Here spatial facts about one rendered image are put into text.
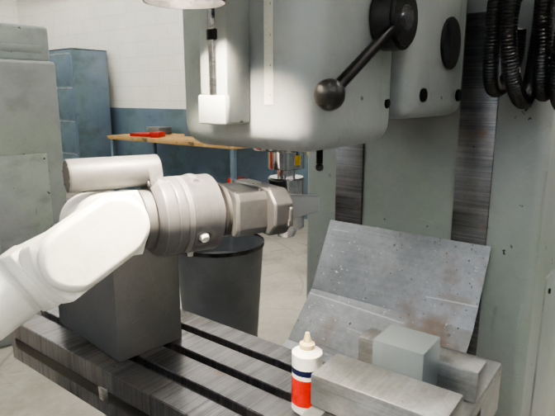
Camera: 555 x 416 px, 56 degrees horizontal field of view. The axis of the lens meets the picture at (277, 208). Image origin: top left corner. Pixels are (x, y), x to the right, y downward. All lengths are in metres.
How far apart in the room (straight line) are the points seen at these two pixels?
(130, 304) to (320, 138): 0.45
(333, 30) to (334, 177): 0.54
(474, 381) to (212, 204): 0.35
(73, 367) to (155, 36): 6.72
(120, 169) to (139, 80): 7.20
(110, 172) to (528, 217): 0.66
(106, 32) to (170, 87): 1.56
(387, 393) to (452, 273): 0.42
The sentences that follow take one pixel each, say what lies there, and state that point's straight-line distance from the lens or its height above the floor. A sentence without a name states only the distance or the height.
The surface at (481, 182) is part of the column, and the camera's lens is 0.93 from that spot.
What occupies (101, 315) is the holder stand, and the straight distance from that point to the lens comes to 0.89.
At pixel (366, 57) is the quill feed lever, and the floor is 1.41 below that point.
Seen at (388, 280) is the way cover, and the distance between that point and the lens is 0.99.
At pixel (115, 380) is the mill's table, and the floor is 0.95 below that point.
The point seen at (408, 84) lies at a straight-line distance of 0.68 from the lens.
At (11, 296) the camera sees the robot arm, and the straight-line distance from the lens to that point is 0.53.
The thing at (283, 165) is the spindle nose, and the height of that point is 1.29.
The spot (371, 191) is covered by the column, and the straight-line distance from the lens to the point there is 1.02.
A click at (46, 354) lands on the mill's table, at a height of 0.93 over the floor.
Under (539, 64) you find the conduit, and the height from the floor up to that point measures 1.41.
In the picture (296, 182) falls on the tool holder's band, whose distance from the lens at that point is 0.64.
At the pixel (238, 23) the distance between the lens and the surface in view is 0.56.
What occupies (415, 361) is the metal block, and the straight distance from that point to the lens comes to 0.60.
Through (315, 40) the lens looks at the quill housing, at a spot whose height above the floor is 1.42.
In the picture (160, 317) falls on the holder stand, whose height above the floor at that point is 1.01.
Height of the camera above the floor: 1.37
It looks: 12 degrees down
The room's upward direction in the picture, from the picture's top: straight up
